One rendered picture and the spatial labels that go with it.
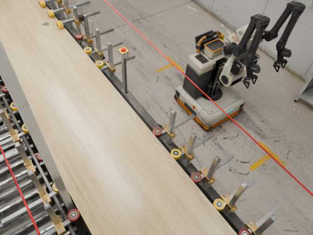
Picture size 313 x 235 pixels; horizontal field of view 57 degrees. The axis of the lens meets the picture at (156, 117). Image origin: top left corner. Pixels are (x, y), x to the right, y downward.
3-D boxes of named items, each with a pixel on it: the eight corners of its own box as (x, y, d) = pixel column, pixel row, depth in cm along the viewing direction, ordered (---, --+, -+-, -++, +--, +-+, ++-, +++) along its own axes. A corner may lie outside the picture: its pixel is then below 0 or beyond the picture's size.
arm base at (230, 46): (232, 42, 270) (222, 46, 265) (238, 42, 263) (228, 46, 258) (234, 51, 272) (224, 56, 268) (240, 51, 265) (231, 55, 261)
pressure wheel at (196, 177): (196, 190, 220) (198, 183, 211) (187, 184, 222) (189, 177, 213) (200, 182, 224) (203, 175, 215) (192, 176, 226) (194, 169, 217)
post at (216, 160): (205, 184, 238) (218, 154, 200) (207, 188, 236) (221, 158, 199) (201, 187, 236) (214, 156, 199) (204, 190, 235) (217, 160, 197)
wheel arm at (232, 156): (231, 155, 239) (232, 153, 236) (234, 158, 238) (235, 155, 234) (190, 182, 222) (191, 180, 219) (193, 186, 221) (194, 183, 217)
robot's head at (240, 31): (234, 30, 268) (245, 25, 255) (249, 24, 276) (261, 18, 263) (239, 44, 271) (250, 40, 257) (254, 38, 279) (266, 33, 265)
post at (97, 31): (101, 64, 322) (97, 27, 285) (103, 66, 321) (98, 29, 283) (98, 65, 321) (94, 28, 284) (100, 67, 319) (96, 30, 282)
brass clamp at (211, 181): (203, 169, 230) (205, 166, 226) (215, 182, 224) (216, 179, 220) (198, 173, 228) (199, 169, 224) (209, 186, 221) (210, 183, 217)
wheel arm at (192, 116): (192, 115, 263) (193, 112, 260) (194, 118, 261) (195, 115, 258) (153, 137, 246) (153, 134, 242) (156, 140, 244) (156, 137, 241)
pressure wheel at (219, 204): (220, 217, 208) (223, 210, 199) (209, 212, 209) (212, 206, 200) (222, 207, 212) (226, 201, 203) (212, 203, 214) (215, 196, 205)
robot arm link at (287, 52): (282, 41, 273) (276, 44, 269) (293, 43, 264) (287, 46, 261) (282, 53, 279) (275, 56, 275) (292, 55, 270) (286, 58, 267)
